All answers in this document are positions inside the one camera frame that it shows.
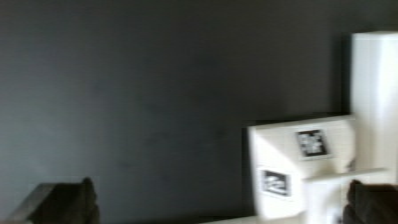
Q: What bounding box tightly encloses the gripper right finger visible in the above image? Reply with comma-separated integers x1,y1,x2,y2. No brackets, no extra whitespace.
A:
343,180,398,224

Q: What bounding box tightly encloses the white frame wall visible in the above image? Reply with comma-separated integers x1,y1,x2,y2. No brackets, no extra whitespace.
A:
350,31,398,182

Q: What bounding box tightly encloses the white lamp base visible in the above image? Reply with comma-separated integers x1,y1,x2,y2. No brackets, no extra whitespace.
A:
247,116,387,224

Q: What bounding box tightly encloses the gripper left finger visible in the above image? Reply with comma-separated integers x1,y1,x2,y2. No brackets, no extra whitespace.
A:
2,177,101,224

